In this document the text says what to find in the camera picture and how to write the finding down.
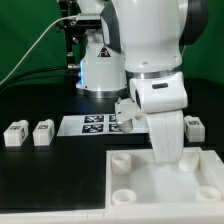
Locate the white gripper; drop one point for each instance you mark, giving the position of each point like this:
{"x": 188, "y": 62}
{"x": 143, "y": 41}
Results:
{"x": 161, "y": 101}

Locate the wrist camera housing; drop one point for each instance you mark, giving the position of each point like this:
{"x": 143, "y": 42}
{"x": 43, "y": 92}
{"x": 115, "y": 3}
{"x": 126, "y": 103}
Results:
{"x": 126, "y": 111}

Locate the white L-shaped obstacle fence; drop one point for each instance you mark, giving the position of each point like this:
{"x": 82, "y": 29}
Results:
{"x": 188, "y": 213}

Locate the black camera on mount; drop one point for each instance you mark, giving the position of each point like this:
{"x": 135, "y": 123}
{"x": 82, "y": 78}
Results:
{"x": 78, "y": 16}

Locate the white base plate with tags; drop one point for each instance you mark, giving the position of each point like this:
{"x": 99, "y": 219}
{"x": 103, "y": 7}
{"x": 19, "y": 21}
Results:
{"x": 83, "y": 125}

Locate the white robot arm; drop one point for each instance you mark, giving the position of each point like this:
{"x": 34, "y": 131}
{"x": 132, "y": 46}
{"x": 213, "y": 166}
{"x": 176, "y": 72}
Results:
{"x": 148, "y": 33}

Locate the white square tabletop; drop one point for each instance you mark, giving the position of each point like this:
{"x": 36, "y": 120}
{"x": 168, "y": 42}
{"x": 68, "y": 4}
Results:
{"x": 134, "y": 177}

